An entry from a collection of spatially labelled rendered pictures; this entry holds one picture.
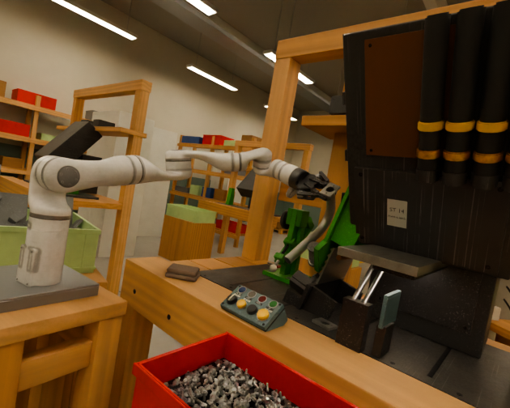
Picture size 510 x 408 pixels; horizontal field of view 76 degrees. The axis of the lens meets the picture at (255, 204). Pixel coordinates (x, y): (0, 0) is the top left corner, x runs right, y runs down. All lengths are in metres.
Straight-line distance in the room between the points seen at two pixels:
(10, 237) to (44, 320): 0.50
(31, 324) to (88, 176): 0.37
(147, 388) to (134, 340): 0.72
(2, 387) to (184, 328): 0.41
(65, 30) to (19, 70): 1.25
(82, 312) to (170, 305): 0.24
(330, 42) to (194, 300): 1.17
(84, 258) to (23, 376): 0.55
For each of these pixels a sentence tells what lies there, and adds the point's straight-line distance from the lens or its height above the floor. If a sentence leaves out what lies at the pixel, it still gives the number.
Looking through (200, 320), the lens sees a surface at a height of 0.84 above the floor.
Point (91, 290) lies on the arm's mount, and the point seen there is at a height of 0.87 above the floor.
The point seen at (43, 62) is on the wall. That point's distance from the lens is 8.01.
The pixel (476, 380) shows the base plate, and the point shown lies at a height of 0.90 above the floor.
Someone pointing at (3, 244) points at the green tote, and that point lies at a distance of 1.34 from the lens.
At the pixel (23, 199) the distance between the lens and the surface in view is 1.62.
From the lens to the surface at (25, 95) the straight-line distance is 7.28.
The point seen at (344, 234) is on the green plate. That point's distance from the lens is 0.92.
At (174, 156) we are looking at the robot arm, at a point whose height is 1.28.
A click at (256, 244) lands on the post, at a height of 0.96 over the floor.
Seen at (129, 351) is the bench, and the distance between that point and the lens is 1.29.
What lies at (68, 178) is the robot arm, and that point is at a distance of 0.94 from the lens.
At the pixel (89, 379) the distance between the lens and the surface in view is 1.07.
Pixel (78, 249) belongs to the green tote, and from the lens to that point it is 1.39.
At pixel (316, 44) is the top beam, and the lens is 1.60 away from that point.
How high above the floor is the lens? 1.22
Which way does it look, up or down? 3 degrees down
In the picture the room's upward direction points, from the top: 10 degrees clockwise
